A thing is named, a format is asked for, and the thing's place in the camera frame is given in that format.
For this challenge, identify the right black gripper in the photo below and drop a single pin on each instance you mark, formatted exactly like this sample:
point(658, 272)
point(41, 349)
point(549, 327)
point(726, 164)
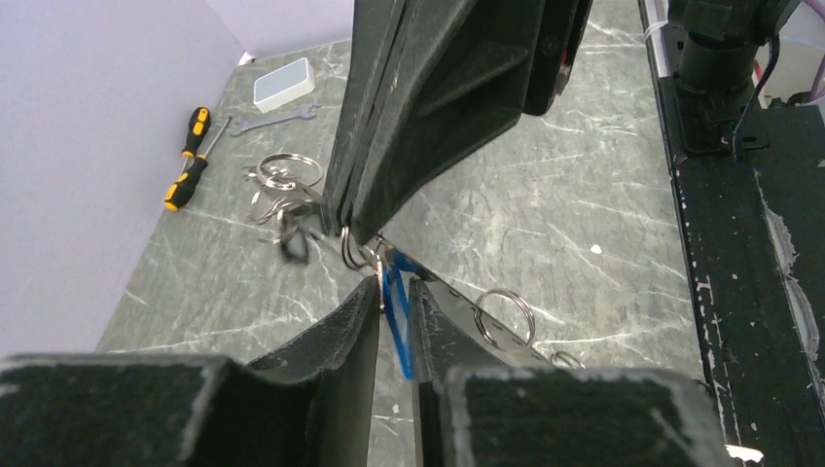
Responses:
point(431, 82)

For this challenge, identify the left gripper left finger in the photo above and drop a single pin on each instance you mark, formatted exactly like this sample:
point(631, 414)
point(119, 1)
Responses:
point(307, 403)

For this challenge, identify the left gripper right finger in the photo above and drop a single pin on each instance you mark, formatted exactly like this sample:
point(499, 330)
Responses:
point(478, 405)

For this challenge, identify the blue tag key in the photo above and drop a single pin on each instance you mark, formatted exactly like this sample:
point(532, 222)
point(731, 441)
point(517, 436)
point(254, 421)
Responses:
point(396, 304)

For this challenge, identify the black tag key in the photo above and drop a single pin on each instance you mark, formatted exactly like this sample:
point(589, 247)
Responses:
point(744, 454)

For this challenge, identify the silver wrench near right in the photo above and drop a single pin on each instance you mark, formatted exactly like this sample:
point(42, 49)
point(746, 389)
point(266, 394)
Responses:
point(306, 112)

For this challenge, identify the clear plastic box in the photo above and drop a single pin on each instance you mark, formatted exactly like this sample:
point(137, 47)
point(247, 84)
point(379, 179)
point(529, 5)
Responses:
point(283, 85)

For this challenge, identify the orange black screwdriver upper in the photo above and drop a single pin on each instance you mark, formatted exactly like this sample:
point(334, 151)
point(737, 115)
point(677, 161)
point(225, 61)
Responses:
point(198, 126)

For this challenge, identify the orange black screwdriver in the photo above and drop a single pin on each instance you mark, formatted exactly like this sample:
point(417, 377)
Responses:
point(185, 185)
point(198, 126)

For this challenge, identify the orange black screwdriver lower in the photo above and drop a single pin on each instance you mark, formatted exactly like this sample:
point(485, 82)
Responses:
point(185, 185)

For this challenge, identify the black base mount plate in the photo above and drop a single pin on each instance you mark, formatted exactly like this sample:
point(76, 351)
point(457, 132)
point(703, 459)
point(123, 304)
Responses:
point(748, 185)

